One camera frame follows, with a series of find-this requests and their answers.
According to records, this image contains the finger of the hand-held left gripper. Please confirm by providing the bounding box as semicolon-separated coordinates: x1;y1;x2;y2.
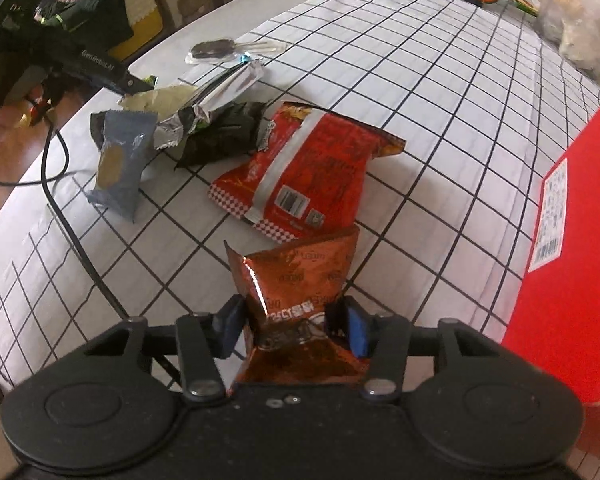
124;72;159;96

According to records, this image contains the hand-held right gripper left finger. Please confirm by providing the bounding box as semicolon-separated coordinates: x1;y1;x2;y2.
80;294;246;405

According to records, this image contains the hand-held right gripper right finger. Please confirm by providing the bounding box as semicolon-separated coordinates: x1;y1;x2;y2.
325;296;503;402

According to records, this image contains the cream snack packet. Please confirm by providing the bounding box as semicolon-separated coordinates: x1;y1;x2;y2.
119;85;201;113

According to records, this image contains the chocolate lollipop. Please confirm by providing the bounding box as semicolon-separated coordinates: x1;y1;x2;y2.
186;37;287;66

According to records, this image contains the brown foil snack packet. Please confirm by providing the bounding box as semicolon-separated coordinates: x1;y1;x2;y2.
224;225;373;386

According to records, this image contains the silver foil snack packet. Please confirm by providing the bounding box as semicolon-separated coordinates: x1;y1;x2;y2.
152;59;266;150

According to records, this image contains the dark green snack packet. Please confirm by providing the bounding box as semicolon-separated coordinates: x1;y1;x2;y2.
174;101;268;170

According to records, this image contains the blue-grey snack packet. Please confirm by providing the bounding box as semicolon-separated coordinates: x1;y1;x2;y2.
86;109;158;222

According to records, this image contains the red snack bag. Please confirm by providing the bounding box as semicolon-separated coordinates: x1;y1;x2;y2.
207;101;407;244

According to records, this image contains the red cardboard box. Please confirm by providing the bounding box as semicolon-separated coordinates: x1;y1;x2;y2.
500;106;600;408

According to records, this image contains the yellow cushioned chair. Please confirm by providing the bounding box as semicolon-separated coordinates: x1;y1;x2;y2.
105;0;168;61

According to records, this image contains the dark cloth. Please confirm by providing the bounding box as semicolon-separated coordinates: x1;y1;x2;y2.
45;0;133;53

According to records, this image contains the white checkered tablecloth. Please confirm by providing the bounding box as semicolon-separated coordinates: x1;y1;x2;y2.
0;0;600;480

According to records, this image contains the clear plastic bag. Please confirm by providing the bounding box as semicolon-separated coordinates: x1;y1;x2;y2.
535;0;600;81

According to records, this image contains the black cable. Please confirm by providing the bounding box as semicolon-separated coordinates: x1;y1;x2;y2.
0;105;181;391

